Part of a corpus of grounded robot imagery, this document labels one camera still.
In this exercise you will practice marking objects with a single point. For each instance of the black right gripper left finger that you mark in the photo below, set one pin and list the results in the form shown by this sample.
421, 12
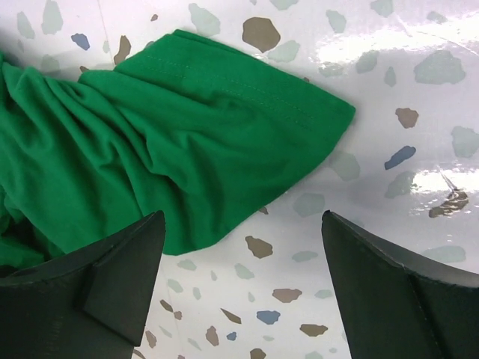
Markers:
91, 303

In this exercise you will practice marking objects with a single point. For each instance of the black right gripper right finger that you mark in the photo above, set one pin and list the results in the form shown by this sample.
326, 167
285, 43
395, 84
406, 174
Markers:
395, 303

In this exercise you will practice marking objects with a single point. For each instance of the green t shirt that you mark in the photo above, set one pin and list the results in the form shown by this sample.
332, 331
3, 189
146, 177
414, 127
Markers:
188, 126

